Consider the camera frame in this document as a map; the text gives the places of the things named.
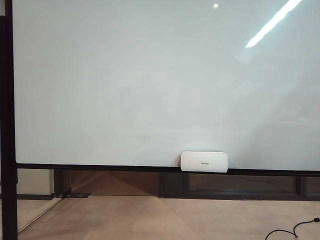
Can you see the white glass whiteboard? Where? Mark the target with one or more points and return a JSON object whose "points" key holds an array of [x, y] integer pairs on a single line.
{"points": [[160, 82]]}

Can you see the white whiteboard eraser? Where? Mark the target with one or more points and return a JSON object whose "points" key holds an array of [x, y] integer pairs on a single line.
{"points": [[204, 162]]}

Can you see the black metal whiteboard stand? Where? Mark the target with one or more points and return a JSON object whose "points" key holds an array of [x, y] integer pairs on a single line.
{"points": [[8, 125]]}

